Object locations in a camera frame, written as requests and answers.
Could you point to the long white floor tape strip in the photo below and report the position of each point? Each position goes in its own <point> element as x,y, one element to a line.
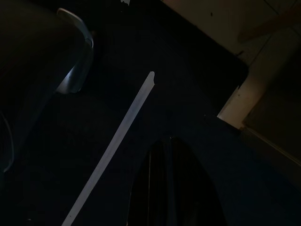
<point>117,139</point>

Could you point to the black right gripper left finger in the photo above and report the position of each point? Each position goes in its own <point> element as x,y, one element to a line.
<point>152,188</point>

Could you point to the silver robot right leg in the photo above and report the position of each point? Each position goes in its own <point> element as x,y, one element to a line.
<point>80,58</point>

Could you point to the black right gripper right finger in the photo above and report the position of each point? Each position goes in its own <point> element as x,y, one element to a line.
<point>188,188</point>

